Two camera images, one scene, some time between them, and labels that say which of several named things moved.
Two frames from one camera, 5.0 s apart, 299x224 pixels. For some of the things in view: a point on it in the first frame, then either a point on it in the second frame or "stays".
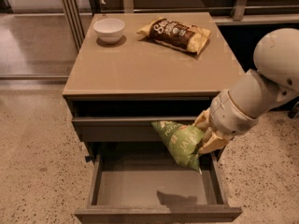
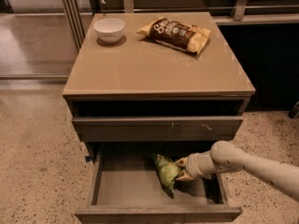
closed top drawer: (122, 128) stays
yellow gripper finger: (203, 119) -> (182, 161)
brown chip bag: (191, 38) stays
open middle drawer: (136, 183) stays
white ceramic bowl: (109, 31) stays
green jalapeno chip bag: (182, 140) -> (167, 170)
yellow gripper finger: (213, 140) -> (184, 176)
